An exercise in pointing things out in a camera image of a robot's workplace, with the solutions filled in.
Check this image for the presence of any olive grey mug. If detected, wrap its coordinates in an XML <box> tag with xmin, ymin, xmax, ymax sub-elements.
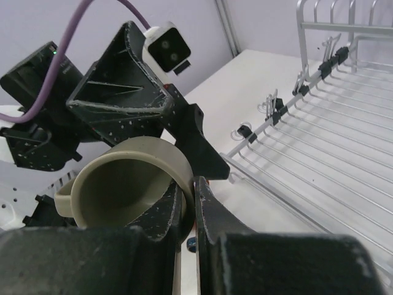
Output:
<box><xmin>54</xmin><ymin>136</ymin><xmax>195</xmax><ymax>241</ymax></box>

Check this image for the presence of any metal wire dish rack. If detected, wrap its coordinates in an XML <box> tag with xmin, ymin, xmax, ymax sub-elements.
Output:
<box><xmin>224</xmin><ymin>1</ymin><xmax>392</xmax><ymax>287</ymax></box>

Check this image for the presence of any dark blue mug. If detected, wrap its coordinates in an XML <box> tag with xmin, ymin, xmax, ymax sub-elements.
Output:
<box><xmin>186</xmin><ymin>237</ymin><xmax>197</xmax><ymax>253</ymax></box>

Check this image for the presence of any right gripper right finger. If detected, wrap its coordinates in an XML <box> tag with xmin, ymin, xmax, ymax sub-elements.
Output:
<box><xmin>195</xmin><ymin>176</ymin><xmax>263</xmax><ymax>294</ymax></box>

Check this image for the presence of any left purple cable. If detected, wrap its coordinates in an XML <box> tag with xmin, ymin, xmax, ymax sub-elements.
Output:
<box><xmin>0</xmin><ymin>0</ymin><xmax>151</xmax><ymax>124</ymax></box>

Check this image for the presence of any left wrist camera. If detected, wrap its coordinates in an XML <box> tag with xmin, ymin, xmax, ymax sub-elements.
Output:
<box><xmin>142</xmin><ymin>22</ymin><xmax>191</xmax><ymax>84</ymax></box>

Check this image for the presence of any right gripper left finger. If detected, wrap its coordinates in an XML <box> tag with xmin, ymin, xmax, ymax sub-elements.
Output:
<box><xmin>122</xmin><ymin>181</ymin><xmax>183</xmax><ymax>294</ymax></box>

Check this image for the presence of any left aluminium frame post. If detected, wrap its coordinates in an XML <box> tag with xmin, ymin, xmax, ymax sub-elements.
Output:
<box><xmin>214</xmin><ymin>0</ymin><xmax>241</xmax><ymax>57</ymax></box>

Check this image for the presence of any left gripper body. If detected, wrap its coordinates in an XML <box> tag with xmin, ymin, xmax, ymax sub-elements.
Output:
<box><xmin>1</xmin><ymin>42</ymin><xmax>99</xmax><ymax>171</ymax></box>

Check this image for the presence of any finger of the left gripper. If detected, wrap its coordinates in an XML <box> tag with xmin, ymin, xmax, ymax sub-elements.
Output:
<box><xmin>160</xmin><ymin>84</ymin><xmax>230</xmax><ymax>180</ymax></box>
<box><xmin>66</xmin><ymin>21</ymin><xmax>171</xmax><ymax>146</ymax></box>

